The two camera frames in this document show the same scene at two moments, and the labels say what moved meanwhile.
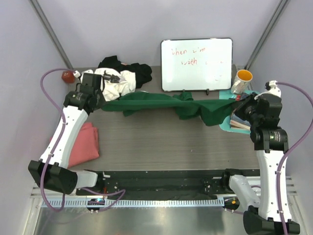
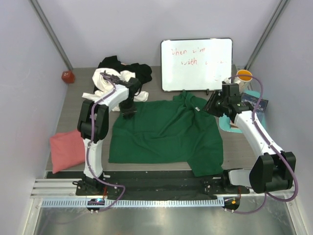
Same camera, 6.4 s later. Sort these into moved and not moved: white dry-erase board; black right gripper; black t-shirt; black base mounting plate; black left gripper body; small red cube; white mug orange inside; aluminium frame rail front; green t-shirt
Moved: green t-shirt; black left gripper body; black right gripper
Not moved: black base mounting plate; aluminium frame rail front; white dry-erase board; white mug orange inside; black t-shirt; small red cube
